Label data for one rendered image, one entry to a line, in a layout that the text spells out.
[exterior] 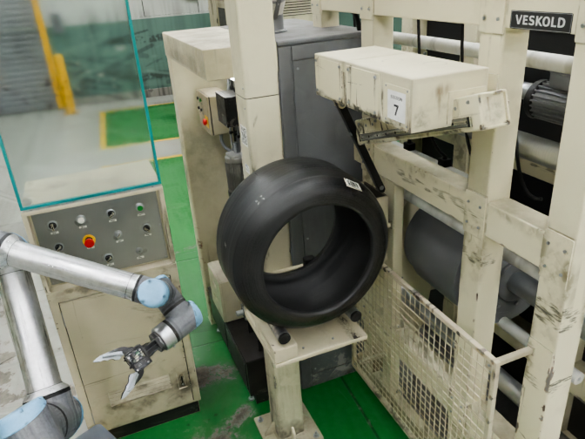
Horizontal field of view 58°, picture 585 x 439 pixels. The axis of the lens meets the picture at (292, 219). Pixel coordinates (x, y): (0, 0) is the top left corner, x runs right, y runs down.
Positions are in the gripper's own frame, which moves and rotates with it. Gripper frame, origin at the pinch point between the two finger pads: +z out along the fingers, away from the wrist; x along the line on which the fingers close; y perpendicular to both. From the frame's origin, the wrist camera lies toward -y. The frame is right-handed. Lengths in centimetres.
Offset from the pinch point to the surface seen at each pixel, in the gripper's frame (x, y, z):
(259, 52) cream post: -60, 41, -95
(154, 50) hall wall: -360, -697, -475
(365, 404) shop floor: 98, -56, -97
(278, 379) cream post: 51, -40, -61
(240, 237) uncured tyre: -13, 36, -51
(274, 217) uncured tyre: -12, 45, -60
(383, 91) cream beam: -24, 79, -93
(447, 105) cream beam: -11, 90, -97
